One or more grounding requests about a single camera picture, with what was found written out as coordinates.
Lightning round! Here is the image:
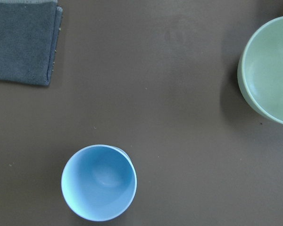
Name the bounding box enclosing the grey folded cloth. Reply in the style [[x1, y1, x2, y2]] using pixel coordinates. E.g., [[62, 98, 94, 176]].
[[0, 0, 63, 86]]

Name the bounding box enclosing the green bowl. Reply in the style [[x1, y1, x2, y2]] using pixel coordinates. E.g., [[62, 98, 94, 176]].
[[237, 16, 283, 124]]

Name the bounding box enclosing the blue cup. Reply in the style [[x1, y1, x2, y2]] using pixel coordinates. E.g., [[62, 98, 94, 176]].
[[61, 145, 137, 221]]

